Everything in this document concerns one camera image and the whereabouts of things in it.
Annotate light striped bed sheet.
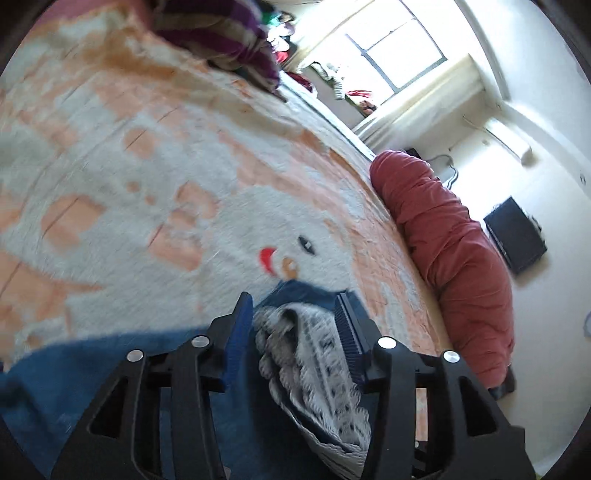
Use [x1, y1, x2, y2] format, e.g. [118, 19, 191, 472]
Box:
[277, 74, 378, 160]

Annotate red rolled quilt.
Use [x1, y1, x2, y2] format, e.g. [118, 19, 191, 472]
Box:
[369, 148, 517, 389]

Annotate orange and white printed blanket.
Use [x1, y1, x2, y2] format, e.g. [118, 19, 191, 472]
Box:
[0, 0, 455, 444]

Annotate purple striped cloth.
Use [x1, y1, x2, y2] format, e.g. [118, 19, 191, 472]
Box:
[148, 0, 281, 94]

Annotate white wall appliance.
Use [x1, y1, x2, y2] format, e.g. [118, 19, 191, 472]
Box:
[485, 117, 534, 163]

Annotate blue pants with lace trim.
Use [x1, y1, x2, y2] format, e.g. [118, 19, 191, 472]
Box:
[0, 279, 376, 480]

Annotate white curtain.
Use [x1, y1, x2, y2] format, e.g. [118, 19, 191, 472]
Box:
[355, 54, 486, 149]

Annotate clothes on windowsill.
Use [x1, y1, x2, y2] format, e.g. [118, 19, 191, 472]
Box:
[308, 60, 378, 117]

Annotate black flat box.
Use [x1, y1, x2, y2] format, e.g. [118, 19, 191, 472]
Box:
[483, 196, 549, 277]

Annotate pile of folded clothes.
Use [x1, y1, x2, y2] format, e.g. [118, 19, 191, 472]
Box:
[259, 0, 297, 62]

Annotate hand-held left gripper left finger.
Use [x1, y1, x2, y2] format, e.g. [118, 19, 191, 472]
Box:
[51, 292, 254, 480]

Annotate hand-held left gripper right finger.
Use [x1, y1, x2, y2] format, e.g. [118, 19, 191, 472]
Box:
[333, 291, 539, 480]

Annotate window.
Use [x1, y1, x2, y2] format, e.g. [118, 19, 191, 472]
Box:
[344, 0, 450, 100]

